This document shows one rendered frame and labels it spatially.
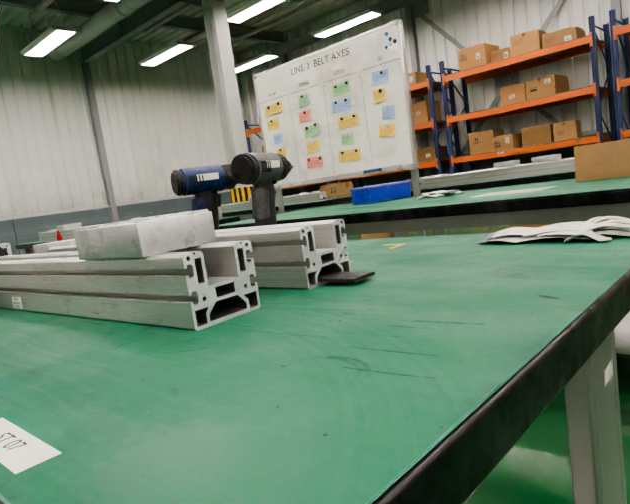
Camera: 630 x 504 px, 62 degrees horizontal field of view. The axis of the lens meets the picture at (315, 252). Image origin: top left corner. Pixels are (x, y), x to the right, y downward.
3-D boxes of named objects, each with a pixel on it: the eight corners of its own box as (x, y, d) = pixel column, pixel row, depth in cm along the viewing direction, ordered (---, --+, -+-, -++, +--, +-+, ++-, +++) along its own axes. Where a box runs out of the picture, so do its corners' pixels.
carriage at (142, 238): (82, 279, 71) (72, 230, 70) (153, 263, 79) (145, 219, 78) (147, 280, 61) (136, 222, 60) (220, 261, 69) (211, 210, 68)
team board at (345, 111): (270, 299, 461) (234, 73, 437) (308, 286, 497) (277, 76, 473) (417, 308, 359) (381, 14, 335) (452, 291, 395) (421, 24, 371)
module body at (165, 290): (-36, 304, 109) (-46, 264, 108) (15, 292, 117) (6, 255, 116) (195, 331, 57) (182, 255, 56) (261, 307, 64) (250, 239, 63)
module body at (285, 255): (55, 283, 124) (48, 248, 123) (95, 274, 131) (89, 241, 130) (308, 290, 71) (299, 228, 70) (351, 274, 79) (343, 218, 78)
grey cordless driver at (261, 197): (240, 269, 102) (222, 156, 99) (290, 252, 119) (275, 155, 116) (273, 267, 98) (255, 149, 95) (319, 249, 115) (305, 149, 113)
